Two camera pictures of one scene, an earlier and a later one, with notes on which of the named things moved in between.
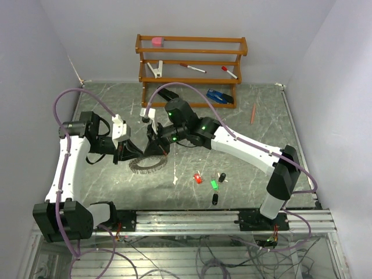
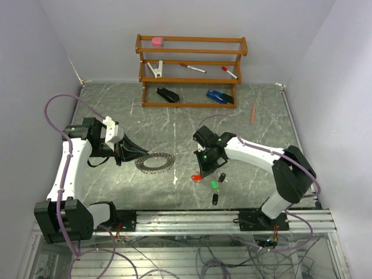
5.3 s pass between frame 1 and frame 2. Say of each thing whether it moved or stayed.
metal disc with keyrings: moved
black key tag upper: stayed
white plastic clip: stayed
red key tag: moved
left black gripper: stayed
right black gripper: moved
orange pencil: stayed
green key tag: stayed
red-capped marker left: stayed
